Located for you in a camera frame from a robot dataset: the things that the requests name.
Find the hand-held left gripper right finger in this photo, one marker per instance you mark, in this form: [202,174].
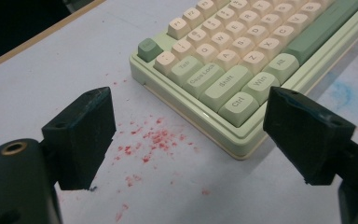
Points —
[307,140]

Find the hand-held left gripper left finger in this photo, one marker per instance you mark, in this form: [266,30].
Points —
[80,140]

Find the green and cream keyboard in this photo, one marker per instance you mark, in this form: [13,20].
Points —
[230,62]

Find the white table cover board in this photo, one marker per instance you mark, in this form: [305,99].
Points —
[59,71]

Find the wooden table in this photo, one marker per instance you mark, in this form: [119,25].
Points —
[37,39]

